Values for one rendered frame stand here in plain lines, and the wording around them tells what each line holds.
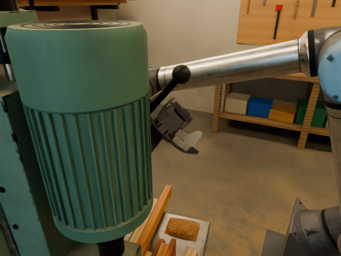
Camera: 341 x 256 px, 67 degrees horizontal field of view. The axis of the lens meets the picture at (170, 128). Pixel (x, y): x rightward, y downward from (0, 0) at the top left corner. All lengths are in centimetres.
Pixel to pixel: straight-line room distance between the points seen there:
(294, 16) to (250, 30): 50
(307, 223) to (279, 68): 60
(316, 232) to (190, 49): 316
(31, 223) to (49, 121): 24
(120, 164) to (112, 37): 16
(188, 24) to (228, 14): 56
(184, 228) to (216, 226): 130
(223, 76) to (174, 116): 23
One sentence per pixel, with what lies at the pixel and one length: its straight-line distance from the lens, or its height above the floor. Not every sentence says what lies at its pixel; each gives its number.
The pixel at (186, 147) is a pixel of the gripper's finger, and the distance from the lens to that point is 55.
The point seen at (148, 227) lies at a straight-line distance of 80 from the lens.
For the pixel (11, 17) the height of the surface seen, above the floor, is 151.
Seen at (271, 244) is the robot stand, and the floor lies 55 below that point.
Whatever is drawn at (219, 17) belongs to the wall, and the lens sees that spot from 369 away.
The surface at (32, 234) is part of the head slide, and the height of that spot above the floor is 116.
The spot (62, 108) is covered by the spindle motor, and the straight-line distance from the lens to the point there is 32.
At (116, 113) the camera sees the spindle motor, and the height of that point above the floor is 141.
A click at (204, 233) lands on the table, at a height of 90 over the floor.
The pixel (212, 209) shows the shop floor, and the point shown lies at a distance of 224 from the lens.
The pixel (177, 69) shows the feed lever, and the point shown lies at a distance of 47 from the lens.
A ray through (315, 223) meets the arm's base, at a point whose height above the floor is 83.
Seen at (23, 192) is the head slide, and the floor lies 126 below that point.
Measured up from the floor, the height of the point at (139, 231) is 95.
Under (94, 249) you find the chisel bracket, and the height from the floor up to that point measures 107.
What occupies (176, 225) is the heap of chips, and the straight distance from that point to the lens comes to 84.
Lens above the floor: 153
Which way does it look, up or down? 26 degrees down
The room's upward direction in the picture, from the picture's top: straight up
